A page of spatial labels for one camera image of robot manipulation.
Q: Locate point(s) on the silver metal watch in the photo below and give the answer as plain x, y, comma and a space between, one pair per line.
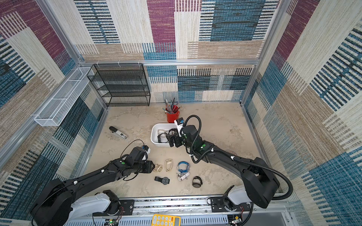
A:
182, 176

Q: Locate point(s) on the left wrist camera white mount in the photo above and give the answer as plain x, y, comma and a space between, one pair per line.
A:
146, 149

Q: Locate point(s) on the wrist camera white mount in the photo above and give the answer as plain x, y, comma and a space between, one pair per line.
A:
146, 149
179, 125

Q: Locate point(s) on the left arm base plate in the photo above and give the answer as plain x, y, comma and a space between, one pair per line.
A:
124, 207

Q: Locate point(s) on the dark brown round watch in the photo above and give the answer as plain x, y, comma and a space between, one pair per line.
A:
197, 182

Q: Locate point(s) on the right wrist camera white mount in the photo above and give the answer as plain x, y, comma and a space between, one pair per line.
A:
179, 125

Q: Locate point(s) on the black chunky watch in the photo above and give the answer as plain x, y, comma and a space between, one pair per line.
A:
162, 138

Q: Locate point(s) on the blue strap watch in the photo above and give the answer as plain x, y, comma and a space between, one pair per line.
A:
183, 167

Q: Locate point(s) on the white plastic storage box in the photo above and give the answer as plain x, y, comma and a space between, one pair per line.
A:
160, 126

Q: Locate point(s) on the yellow teach pendant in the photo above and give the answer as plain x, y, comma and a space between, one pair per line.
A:
165, 220

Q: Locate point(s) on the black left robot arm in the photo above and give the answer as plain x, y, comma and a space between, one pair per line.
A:
62, 201

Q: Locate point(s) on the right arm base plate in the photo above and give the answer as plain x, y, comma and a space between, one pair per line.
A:
217, 205

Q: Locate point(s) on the black wire mesh shelf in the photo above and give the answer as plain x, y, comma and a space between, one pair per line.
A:
121, 84

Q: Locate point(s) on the aluminium front rail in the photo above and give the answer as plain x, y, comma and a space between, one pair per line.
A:
175, 204

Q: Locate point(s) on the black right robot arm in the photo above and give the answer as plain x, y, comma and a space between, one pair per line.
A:
261, 184

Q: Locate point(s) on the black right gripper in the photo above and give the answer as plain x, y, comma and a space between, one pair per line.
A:
175, 140

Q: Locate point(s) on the white wire mesh basket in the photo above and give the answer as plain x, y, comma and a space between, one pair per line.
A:
56, 109

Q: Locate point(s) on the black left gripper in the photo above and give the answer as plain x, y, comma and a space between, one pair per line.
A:
150, 165

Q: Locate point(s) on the black flat analog watch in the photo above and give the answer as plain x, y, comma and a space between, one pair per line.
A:
164, 180

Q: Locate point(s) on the red metal pen bucket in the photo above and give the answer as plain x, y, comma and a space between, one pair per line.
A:
174, 116

